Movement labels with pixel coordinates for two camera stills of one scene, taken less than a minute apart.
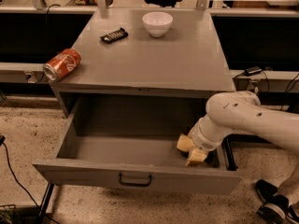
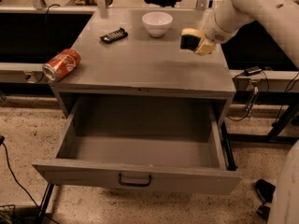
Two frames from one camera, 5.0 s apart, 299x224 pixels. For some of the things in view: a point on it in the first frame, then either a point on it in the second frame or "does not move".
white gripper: x=202 y=139 → x=216 y=33
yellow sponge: x=185 y=144 → x=190 y=42
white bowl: x=157 y=23 does not move
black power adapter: x=252 y=71 does not move
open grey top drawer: x=130 y=141 does not move
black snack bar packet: x=115 y=35 does not move
